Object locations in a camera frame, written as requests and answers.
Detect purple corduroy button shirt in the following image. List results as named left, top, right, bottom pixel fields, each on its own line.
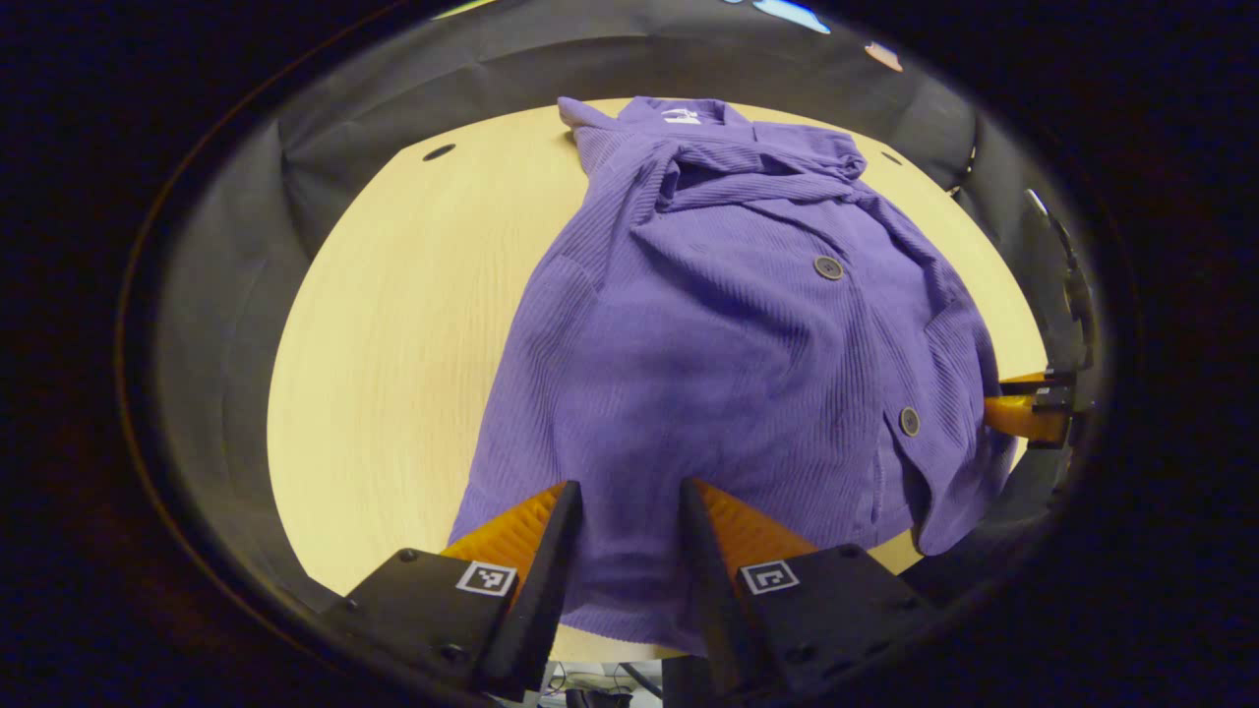
left=448, top=95, right=1016, bottom=655

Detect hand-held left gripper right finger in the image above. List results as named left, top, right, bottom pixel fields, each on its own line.
left=679, top=478, right=935, bottom=701

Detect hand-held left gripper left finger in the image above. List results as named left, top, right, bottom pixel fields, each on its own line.
left=320, top=480, right=583, bottom=701

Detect black backdrop cloth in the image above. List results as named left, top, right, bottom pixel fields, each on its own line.
left=152, top=0, right=1103, bottom=611

